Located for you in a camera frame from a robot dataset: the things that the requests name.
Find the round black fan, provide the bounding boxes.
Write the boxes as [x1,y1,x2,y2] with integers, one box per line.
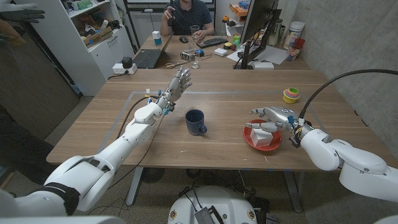
[141,167,165,184]

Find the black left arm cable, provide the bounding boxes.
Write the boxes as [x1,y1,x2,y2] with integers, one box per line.
[116,95,158,139]

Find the person in dark shirt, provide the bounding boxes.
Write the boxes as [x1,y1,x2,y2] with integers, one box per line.
[159,0,216,36]

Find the small metal parts rack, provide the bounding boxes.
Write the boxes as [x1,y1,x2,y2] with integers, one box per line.
[180,50,196,62]

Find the brown cardboard box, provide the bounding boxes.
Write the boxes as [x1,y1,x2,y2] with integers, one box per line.
[82,26,114,49]

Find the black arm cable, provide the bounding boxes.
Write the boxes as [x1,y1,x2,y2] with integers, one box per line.
[116,95,158,139]
[298,68,398,119]

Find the orange box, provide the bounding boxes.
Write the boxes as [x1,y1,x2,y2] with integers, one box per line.
[229,2,249,17]

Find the white paper sheets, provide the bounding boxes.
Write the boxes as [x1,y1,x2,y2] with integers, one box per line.
[226,45,288,65]

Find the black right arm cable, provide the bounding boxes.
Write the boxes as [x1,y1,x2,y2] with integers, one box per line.
[298,68,398,119]

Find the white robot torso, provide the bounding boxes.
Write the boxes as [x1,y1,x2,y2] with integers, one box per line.
[167,185,258,224]

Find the clear glass jar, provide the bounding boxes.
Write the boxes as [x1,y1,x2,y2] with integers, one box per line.
[190,49,200,70]

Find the white cube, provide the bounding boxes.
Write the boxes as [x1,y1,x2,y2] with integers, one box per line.
[250,128,274,147]

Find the dark teleoperation glove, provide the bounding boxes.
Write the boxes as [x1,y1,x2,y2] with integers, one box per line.
[0,2,46,24]

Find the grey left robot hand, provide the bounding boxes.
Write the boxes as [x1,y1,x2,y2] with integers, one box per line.
[155,65,193,112]

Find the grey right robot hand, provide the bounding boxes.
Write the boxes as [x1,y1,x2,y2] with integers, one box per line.
[244,106,305,132]

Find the black computer monitor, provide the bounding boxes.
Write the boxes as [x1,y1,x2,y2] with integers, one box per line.
[233,0,282,70]

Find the yellow handled scissors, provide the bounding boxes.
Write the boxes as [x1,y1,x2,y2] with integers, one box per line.
[165,60,190,70]

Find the white shelf cabinet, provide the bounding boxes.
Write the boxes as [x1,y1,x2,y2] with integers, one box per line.
[15,0,135,96]

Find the white power strip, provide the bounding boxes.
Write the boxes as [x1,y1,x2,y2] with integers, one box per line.
[111,63,138,75]

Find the dark wooden panel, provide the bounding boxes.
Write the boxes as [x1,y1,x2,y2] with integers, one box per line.
[0,39,81,144]

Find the dark blue mug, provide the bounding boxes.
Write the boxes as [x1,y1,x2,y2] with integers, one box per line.
[185,109,208,136]

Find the black keyboard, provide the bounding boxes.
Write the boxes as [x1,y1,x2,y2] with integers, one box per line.
[195,37,228,49]

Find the red bowl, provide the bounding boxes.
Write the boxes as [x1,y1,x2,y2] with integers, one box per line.
[243,119,283,152]

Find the yellow green tape roll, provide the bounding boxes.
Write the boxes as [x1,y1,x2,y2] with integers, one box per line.
[282,87,301,105]

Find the black laptop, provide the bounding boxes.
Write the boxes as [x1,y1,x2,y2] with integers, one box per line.
[132,34,173,69]

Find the grey table leg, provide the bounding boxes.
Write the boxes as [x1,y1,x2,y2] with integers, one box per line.
[283,170,304,213]
[126,167,144,207]

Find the white canister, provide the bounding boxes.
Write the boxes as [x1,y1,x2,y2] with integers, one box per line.
[282,21,305,50]

